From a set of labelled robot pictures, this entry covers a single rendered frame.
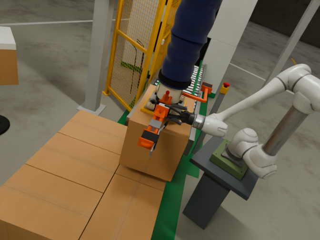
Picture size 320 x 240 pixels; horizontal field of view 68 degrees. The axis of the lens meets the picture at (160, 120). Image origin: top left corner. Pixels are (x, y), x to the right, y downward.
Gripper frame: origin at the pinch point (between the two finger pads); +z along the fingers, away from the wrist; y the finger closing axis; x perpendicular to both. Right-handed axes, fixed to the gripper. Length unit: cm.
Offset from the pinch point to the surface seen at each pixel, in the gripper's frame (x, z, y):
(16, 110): 80, 172, 120
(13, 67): 47, 143, 40
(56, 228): -58, 34, 66
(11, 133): 44, 150, 120
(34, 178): -32, 66, 66
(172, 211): 23, -38, 120
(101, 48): 129, 97, 29
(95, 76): 129, 100, 67
